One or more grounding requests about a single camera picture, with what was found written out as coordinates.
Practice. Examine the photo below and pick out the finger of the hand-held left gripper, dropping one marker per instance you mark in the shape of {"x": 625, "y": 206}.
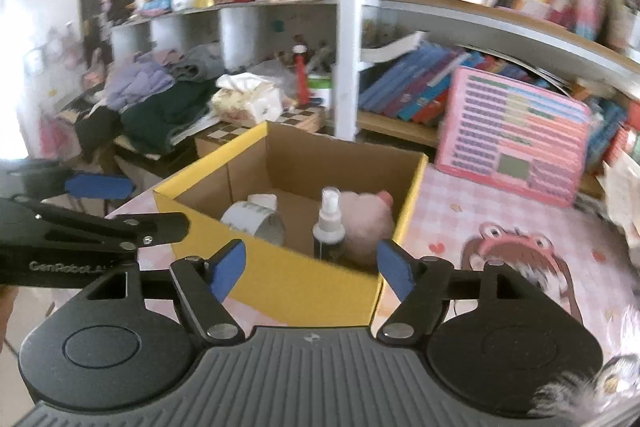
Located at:
{"x": 100, "y": 227}
{"x": 100, "y": 187}

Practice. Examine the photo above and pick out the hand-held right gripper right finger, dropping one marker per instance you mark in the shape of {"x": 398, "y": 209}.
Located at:
{"x": 396, "y": 269}

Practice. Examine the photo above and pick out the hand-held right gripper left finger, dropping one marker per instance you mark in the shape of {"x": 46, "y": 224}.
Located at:
{"x": 229, "y": 269}

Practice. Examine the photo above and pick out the pink plush toy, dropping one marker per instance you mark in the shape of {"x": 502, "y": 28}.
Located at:
{"x": 365, "y": 227}

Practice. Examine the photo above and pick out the white tape roll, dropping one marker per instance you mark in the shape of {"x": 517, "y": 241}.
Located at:
{"x": 250, "y": 219}

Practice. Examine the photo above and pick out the yellow cardboard box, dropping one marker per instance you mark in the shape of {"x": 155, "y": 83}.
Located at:
{"x": 320, "y": 287}

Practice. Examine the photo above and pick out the small spray bottle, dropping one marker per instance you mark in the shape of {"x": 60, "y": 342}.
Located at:
{"x": 327, "y": 232}

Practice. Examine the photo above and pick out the pile of clothes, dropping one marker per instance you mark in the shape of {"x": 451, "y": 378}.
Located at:
{"x": 150, "y": 107}

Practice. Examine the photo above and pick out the pink checked table mat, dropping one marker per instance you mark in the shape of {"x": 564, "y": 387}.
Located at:
{"x": 510, "y": 247}

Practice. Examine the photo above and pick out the checkered board box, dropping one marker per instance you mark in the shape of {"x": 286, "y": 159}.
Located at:
{"x": 295, "y": 119}

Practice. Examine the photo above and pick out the tissue pack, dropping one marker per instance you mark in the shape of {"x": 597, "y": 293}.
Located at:
{"x": 247, "y": 99}

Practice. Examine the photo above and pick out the pink learning board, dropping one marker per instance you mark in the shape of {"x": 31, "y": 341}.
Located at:
{"x": 510, "y": 137}

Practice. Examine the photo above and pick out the row of blue books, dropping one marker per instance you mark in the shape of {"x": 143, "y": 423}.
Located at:
{"x": 415, "y": 87}

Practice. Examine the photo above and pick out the green white cup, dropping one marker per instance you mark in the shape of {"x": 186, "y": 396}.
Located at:
{"x": 321, "y": 92}

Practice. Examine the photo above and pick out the red bottle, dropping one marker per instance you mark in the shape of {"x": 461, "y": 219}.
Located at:
{"x": 301, "y": 77}

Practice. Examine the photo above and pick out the grey fluffy pompom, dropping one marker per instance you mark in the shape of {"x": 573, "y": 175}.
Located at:
{"x": 575, "y": 394}

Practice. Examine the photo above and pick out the stack of papers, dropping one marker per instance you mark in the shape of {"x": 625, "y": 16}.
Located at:
{"x": 622, "y": 187}

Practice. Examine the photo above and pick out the white wooden bookshelf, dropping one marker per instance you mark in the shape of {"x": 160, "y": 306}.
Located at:
{"x": 350, "y": 7}

